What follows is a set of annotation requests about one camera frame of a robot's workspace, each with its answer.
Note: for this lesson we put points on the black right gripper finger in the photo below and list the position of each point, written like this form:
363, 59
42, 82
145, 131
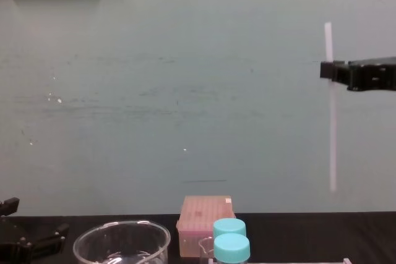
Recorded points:
341, 72
326, 70

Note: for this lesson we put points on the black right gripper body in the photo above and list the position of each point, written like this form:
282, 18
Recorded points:
372, 75

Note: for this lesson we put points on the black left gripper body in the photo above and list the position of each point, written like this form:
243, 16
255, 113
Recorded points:
14, 242

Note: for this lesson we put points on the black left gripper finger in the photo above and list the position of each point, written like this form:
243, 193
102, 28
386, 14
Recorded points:
51, 239
10, 205

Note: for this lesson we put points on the large clear glass beaker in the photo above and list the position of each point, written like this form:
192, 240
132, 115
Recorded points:
122, 245

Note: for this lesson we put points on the pink pipette tip box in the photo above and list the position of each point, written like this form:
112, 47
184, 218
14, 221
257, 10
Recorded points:
201, 214

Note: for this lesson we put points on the small clear glass beaker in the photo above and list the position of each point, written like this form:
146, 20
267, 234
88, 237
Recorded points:
206, 250

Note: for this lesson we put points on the teal capped clear bottle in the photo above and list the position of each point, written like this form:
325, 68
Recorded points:
232, 250
229, 226

